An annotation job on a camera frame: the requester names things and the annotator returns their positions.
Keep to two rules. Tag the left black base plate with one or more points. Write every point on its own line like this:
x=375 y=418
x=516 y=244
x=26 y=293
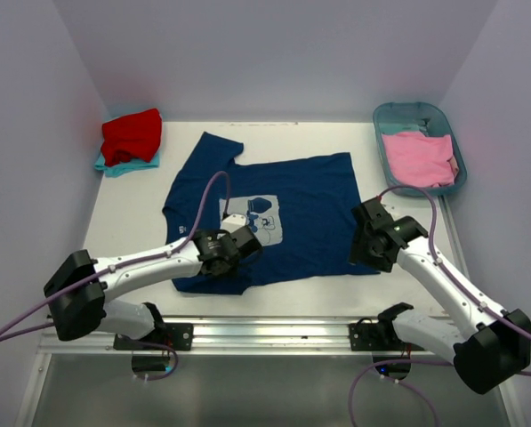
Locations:
x=177 y=336

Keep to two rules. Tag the teal t-shirt in basket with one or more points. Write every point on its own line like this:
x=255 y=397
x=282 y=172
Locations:
x=401 y=126

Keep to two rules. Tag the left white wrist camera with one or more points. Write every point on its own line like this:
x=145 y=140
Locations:
x=233 y=222

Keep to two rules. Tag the red folded t-shirt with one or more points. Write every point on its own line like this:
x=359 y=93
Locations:
x=132 y=137

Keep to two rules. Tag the pink t-shirt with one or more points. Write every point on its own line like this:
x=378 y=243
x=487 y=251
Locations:
x=421 y=161

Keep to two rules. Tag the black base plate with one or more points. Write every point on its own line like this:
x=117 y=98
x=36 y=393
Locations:
x=367 y=334
x=177 y=336

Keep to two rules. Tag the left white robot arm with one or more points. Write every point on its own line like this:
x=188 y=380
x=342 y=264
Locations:
x=84 y=294

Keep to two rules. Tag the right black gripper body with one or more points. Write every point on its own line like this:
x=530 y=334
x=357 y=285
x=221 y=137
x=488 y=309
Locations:
x=362 y=250

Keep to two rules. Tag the navy blue t-shirt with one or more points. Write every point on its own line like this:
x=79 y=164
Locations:
x=300 y=210

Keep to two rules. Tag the aluminium mounting rail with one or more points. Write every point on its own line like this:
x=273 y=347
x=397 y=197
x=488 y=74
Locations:
x=356 y=298

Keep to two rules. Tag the teal plastic basket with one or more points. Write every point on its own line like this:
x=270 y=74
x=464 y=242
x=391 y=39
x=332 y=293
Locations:
x=437 y=125

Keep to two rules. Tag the teal folded t-shirt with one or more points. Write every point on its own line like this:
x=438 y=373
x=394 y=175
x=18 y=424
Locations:
x=120 y=169

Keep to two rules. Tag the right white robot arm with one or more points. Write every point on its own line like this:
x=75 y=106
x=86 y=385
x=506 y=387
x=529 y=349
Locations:
x=485 y=343

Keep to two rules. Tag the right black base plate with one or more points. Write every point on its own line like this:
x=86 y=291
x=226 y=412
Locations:
x=367 y=334

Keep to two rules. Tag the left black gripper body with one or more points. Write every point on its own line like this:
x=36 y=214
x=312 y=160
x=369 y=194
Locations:
x=233 y=266

